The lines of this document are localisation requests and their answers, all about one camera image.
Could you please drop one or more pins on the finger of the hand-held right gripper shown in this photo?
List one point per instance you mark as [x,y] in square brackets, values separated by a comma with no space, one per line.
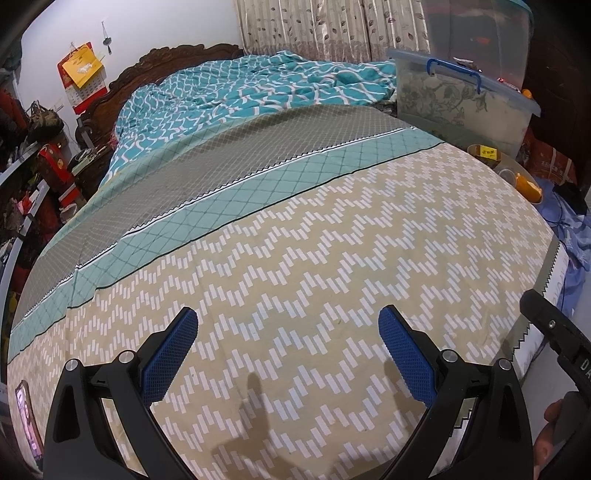
[545,318]

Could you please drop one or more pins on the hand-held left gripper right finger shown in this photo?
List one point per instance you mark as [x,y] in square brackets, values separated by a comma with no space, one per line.
[408,355]

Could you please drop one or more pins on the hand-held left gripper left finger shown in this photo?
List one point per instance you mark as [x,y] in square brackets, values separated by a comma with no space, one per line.
[168,355]

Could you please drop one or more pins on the clear trash bin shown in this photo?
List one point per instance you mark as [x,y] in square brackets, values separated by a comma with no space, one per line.
[510,159]

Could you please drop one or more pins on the person's right hand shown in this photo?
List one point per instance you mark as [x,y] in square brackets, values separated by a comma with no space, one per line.
[545,443]

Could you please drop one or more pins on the blue cloth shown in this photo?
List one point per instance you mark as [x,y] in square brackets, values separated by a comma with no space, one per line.
[572,230]

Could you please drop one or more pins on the smartphone in red case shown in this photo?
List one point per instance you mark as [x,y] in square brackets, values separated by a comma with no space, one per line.
[27,424]

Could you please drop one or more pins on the red carton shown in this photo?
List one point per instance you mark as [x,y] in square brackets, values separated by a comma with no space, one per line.
[549,159]

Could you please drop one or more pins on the grey metal shelf rack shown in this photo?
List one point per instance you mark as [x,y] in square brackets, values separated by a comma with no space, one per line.
[21,230]

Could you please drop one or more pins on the dark wooden nightstand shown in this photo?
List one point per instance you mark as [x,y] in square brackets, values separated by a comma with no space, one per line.
[92,170]

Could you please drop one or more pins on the red gift bag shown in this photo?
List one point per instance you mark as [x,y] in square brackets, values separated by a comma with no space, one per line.
[55,166]

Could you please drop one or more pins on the dark wooden cabinet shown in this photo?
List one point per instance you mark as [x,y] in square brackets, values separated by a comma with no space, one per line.
[563,83]

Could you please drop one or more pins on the brown handbag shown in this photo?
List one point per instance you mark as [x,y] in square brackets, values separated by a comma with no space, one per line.
[44,122]

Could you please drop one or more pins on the teal patterned quilt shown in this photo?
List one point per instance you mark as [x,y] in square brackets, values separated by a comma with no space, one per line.
[231,87]

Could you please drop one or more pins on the carved wooden headboard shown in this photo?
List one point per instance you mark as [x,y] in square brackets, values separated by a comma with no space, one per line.
[138,69]

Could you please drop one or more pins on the clear storage box blue lid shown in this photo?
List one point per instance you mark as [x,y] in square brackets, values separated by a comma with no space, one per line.
[485,37]

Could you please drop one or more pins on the dark red hanging clothes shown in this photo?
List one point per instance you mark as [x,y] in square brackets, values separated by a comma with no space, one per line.
[11,110]

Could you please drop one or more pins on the leaf print curtain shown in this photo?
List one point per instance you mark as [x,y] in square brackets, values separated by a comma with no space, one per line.
[323,27]

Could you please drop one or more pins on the red wall calendar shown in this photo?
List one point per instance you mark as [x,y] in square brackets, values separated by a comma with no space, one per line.
[81,69]

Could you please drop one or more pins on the hanging wall ornament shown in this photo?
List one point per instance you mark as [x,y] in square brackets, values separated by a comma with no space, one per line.
[107,41]

